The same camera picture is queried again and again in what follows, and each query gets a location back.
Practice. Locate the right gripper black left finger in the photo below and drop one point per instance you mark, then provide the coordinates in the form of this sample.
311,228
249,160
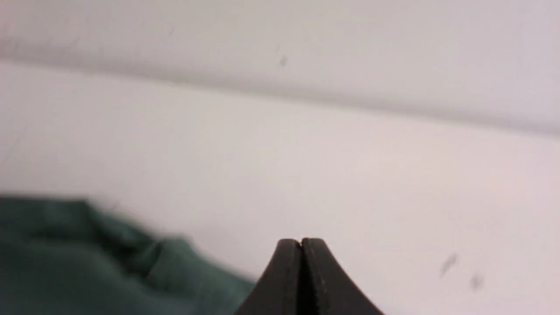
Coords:
276,292

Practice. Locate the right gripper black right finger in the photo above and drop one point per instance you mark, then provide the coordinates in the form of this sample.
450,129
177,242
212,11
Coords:
326,289

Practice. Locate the green long-sleeve shirt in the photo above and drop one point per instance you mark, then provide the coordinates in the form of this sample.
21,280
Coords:
67,257

